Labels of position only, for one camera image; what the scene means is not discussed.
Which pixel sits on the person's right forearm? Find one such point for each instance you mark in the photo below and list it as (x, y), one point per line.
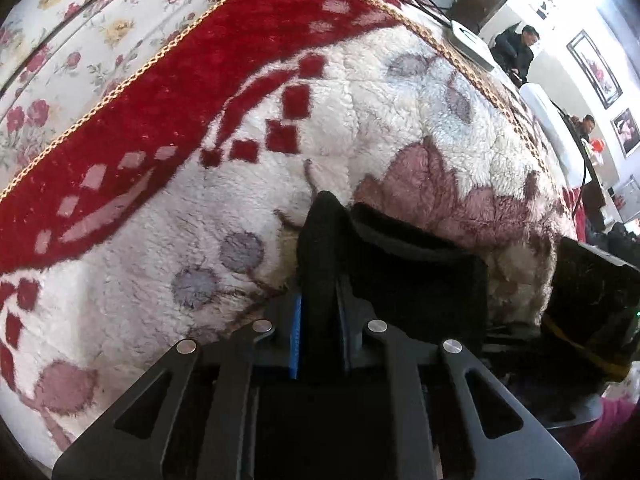
(612, 427)

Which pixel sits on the framed flower picture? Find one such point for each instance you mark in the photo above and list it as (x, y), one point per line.
(595, 67)

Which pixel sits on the floral bed sheet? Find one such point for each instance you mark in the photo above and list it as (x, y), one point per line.
(75, 20)

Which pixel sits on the framed wall picture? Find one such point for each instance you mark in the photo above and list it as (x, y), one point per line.
(627, 131)

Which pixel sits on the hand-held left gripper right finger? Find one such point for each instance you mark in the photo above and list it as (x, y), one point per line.
(344, 332)

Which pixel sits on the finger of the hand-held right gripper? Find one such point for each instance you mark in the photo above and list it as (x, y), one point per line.
(515, 337)

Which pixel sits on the white power adapter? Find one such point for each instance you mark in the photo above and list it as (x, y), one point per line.
(470, 42)

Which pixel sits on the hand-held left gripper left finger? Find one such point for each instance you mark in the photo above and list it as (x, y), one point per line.
(296, 345)

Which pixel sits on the red and white fleece blanket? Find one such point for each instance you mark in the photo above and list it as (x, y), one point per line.
(150, 240)

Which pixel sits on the black pants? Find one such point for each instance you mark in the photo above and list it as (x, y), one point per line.
(400, 275)

